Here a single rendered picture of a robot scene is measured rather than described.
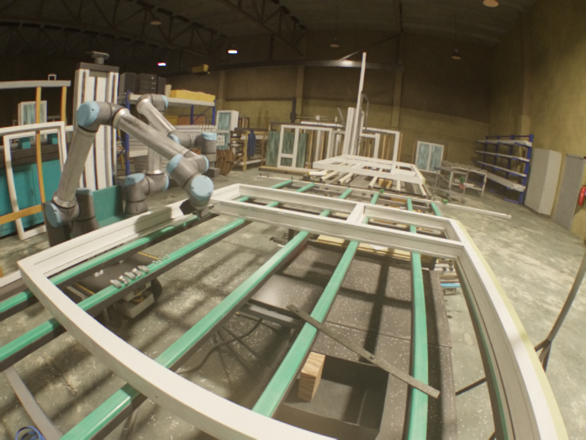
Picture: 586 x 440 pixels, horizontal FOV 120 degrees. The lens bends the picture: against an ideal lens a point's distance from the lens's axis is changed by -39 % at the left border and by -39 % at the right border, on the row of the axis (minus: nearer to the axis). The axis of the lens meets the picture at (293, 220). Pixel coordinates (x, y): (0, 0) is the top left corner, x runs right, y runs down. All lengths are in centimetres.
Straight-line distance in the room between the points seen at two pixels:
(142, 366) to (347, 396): 62
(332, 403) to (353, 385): 10
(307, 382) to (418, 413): 35
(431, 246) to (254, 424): 106
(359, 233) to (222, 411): 101
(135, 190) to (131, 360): 163
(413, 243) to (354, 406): 74
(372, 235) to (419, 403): 85
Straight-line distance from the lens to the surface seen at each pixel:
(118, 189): 215
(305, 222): 132
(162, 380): 51
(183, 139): 163
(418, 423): 58
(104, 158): 215
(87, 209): 181
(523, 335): 82
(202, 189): 107
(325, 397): 91
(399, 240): 127
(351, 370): 93
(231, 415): 46
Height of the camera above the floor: 132
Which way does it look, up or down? 18 degrees down
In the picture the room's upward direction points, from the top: 4 degrees clockwise
